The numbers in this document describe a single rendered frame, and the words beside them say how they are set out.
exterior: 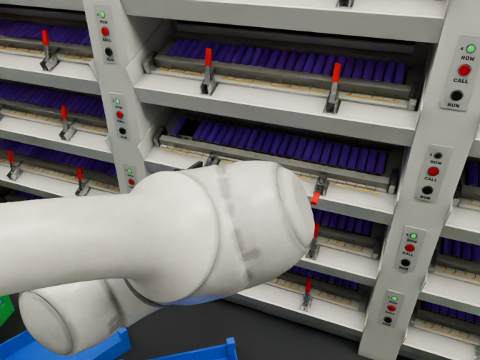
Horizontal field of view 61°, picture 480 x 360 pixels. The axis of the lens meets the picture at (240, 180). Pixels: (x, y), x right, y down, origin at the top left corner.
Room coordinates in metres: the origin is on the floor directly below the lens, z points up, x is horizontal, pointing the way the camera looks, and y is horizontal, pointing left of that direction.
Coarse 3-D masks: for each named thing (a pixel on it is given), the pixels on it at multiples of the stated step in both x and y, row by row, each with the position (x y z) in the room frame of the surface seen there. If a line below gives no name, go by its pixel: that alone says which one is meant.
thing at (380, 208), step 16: (160, 112) 0.98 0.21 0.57; (176, 112) 1.04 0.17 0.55; (160, 128) 0.96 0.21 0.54; (144, 144) 0.90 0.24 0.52; (160, 144) 0.93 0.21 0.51; (144, 160) 0.89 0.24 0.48; (160, 160) 0.89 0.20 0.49; (176, 160) 0.88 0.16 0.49; (192, 160) 0.87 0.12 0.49; (224, 160) 0.86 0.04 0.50; (400, 160) 0.80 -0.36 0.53; (304, 176) 0.79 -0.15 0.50; (384, 176) 0.76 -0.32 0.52; (400, 176) 0.73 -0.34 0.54; (336, 192) 0.74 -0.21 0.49; (352, 192) 0.73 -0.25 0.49; (368, 192) 0.73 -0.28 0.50; (320, 208) 0.74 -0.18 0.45; (336, 208) 0.72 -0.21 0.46; (352, 208) 0.70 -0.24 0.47; (368, 208) 0.69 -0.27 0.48; (384, 208) 0.69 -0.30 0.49
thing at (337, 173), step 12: (168, 144) 0.92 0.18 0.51; (180, 144) 0.90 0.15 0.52; (192, 144) 0.89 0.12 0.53; (204, 144) 0.89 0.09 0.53; (228, 156) 0.86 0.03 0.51; (240, 156) 0.85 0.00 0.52; (252, 156) 0.84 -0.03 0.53; (264, 156) 0.83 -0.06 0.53; (276, 156) 0.83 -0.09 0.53; (288, 168) 0.80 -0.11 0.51; (300, 168) 0.79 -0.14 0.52; (312, 168) 0.78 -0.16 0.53; (324, 168) 0.78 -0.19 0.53; (336, 168) 0.78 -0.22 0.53; (312, 180) 0.77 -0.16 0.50; (348, 180) 0.75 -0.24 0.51; (360, 180) 0.74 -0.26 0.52; (372, 180) 0.73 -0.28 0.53; (384, 180) 0.73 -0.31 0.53; (372, 192) 0.72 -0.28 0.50
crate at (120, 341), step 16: (16, 336) 0.69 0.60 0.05; (112, 336) 0.72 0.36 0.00; (128, 336) 0.69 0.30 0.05; (0, 352) 0.66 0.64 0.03; (16, 352) 0.67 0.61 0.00; (32, 352) 0.67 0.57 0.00; (48, 352) 0.67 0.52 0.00; (80, 352) 0.67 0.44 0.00; (96, 352) 0.67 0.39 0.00; (112, 352) 0.66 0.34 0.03
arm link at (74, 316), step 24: (48, 288) 0.25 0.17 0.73; (72, 288) 0.25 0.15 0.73; (96, 288) 0.25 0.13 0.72; (120, 288) 0.26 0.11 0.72; (24, 312) 0.24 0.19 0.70; (48, 312) 0.23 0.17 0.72; (72, 312) 0.23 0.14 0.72; (96, 312) 0.24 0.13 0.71; (120, 312) 0.26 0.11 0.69; (144, 312) 0.26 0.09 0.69; (48, 336) 0.23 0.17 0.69; (72, 336) 0.22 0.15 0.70; (96, 336) 0.23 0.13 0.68
